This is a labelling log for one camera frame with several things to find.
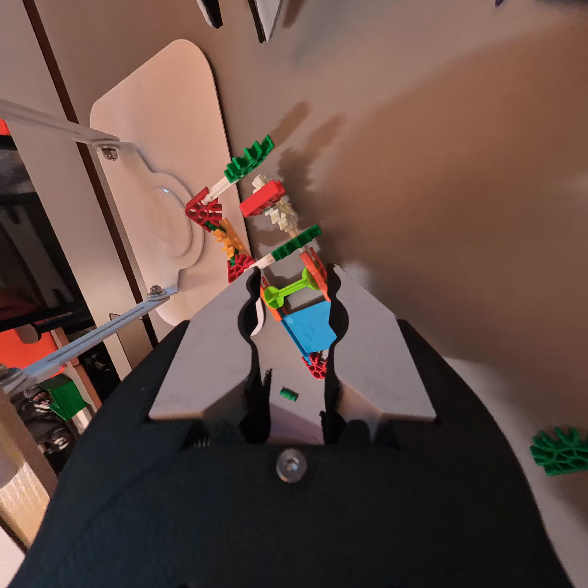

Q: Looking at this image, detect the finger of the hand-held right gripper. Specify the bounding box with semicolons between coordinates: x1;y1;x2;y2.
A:
197;0;224;29
248;0;285;44

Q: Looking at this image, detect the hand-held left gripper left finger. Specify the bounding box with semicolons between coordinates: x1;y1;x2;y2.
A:
148;267;272;444

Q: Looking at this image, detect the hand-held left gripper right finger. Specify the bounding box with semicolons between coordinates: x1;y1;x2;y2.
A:
321;264;437;444

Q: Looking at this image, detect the colourful construction toy model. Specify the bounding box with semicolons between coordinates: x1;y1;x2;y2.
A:
185;134;338;379

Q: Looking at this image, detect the green fan connector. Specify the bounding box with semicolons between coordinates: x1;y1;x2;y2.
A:
530;427;588;477

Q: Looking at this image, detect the white metal stand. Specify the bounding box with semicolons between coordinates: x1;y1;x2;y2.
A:
0;39;267;396

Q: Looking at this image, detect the green box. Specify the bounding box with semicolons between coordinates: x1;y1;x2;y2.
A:
39;374;89;421

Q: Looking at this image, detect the orange plastic object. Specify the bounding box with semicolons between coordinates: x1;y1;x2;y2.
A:
0;322;65;369

